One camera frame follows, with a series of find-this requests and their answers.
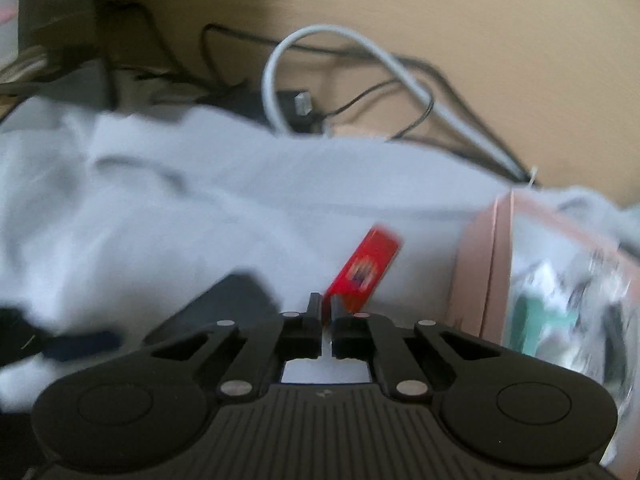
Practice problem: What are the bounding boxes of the teal plastic tool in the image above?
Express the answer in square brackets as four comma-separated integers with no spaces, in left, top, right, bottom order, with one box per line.
[509,294,578,356]

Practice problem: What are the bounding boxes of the clear plastic bag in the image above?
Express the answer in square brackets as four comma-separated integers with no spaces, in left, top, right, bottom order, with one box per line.
[504,244,640,411]

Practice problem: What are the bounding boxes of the red box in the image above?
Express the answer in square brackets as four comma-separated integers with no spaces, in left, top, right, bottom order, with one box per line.
[322,226,402,314]

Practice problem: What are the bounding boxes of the pink cardboard box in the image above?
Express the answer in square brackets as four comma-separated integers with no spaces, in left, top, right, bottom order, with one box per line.
[447,191,639,479]

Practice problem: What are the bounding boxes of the grey cloth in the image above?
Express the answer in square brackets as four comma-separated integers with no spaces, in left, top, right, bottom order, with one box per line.
[0,58,640,411]

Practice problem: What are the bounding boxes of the black square pad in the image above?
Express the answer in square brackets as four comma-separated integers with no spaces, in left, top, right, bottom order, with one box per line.
[143,272,279,346]

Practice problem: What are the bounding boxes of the black cable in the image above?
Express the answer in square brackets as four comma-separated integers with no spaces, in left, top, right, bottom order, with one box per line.
[94,0,532,181]

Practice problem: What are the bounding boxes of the white cable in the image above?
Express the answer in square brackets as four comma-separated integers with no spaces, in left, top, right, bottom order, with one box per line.
[261,23,539,183]

